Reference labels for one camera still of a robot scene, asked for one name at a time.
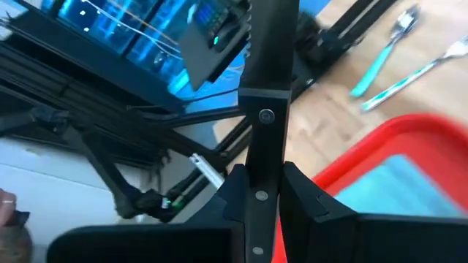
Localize silver metal bracket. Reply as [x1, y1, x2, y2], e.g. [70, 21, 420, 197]
[189, 153, 225, 190]

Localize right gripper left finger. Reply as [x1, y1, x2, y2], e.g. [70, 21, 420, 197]
[188, 163, 250, 263]

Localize fork with clear teal handle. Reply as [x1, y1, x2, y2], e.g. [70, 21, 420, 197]
[360, 34, 468, 113]

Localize red plastic tray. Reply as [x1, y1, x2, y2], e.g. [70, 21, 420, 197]
[272, 113, 468, 263]

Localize knife with black handle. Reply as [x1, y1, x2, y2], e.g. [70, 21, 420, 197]
[237, 0, 301, 263]

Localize black device green lights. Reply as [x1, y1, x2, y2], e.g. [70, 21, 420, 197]
[137, 188, 186, 223]

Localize black aluminium table frame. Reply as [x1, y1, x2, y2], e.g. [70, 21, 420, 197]
[0, 0, 399, 224]

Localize grey side desk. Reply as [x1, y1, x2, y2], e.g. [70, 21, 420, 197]
[178, 0, 253, 92]

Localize teal cloth napkin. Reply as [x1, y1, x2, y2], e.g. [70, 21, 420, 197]
[333, 153, 466, 219]

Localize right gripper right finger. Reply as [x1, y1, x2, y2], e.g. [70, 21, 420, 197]
[279, 161, 361, 263]

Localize spoon with teal handle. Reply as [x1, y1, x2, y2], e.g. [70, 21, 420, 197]
[349, 4, 421, 99]

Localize backlit black keyboard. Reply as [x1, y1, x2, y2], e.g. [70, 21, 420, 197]
[192, 0, 235, 37]

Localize black computer mouse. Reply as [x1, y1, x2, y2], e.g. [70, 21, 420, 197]
[208, 20, 243, 53]

